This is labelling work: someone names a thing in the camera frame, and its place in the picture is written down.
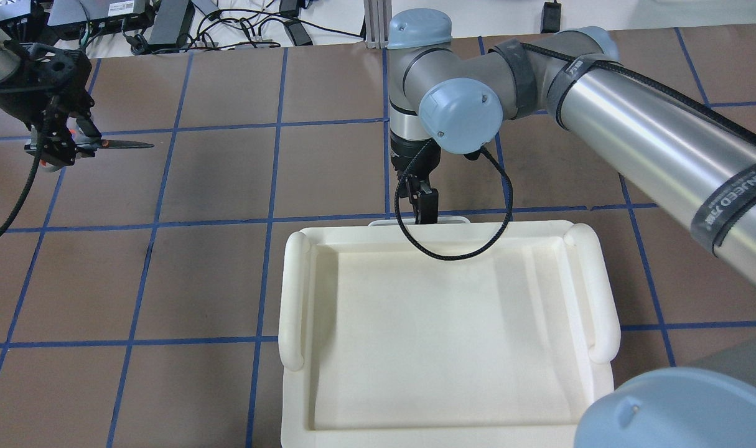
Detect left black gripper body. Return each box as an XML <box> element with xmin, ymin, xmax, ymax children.
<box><xmin>0</xmin><ymin>42</ymin><xmax>101</xmax><ymax>167</ymax></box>

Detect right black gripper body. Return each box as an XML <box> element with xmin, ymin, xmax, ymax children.
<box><xmin>390</xmin><ymin>134</ymin><xmax>441</xmax><ymax>215</ymax></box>

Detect wooden drawer with white handle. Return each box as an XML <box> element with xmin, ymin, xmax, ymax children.
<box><xmin>369</xmin><ymin>215</ymin><xmax>469</xmax><ymax>226</ymax></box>

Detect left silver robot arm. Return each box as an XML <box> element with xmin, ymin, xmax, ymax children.
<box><xmin>0</xmin><ymin>26</ymin><xmax>102</xmax><ymax>167</ymax></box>

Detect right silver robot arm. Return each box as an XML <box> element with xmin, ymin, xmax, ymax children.
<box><xmin>387</xmin><ymin>9</ymin><xmax>756</xmax><ymax>447</ymax></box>

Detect black power bricks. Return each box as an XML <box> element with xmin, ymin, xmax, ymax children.
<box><xmin>0</xmin><ymin>0</ymin><xmax>316</xmax><ymax>60</ymax></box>

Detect white plastic tray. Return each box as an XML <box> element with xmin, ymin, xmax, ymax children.
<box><xmin>278</xmin><ymin>220</ymin><xmax>620</xmax><ymax>447</ymax></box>

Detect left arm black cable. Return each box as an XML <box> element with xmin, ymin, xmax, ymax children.
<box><xmin>0</xmin><ymin>93</ymin><xmax>61</xmax><ymax>253</ymax></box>

